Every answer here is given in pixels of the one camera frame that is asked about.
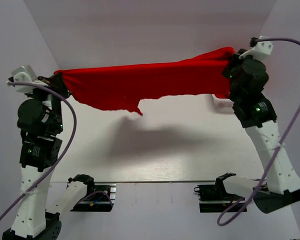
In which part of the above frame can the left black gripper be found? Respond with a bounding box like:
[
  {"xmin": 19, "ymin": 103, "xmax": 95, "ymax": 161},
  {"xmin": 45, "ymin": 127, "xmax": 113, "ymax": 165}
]
[{"xmin": 24, "ymin": 71, "xmax": 72, "ymax": 133}]

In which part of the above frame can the red t shirt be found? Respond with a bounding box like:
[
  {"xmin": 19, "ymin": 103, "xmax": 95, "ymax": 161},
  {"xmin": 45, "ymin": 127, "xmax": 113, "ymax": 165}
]
[{"xmin": 57, "ymin": 47, "xmax": 235, "ymax": 115}]

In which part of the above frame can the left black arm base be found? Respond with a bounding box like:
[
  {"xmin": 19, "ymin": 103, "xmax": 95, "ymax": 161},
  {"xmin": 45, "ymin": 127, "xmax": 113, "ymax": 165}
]
[{"xmin": 71, "ymin": 183, "xmax": 117, "ymax": 213}]

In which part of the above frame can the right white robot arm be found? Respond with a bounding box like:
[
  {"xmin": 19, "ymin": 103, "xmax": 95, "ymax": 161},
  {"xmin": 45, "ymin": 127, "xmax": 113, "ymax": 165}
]
[{"xmin": 215, "ymin": 49, "xmax": 300, "ymax": 214}]

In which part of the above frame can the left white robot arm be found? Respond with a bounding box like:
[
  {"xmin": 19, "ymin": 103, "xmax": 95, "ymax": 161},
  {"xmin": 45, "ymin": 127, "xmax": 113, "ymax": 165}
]
[{"xmin": 2, "ymin": 71, "xmax": 96, "ymax": 240}]

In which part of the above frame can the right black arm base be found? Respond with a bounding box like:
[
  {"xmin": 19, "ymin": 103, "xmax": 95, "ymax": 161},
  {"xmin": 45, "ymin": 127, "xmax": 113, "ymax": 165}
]
[{"xmin": 193, "ymin": 182, "xmax": 245, "ymax": 213}]

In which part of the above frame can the white plastic basket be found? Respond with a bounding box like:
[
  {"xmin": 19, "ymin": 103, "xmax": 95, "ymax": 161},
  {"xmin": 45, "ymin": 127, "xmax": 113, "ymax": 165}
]
[{"xmin": 212, "ymin": 94, "xmax": 234, "ymax": 111}]

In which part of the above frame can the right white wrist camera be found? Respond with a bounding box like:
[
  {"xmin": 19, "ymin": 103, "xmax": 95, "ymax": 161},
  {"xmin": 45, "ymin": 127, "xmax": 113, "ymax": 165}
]
[{"xmin": 238, "ymin": 36, "xmax": 273, "ymax": 61}]

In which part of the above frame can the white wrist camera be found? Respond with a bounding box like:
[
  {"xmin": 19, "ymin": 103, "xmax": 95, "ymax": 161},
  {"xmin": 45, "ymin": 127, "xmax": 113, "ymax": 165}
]
[
  {"xmin": 238, "ymin": 36, "xmax": 273, "ymax": 61},
  {"xmin": 8, "ymin": 65, "xmax": 38, "ymax": 94}
]

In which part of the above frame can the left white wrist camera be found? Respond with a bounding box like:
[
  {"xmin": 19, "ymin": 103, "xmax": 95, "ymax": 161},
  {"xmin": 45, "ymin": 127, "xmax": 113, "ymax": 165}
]
[{"xmin": 8, "ymin": 65, "xmax": 38, "ymax": 94}]

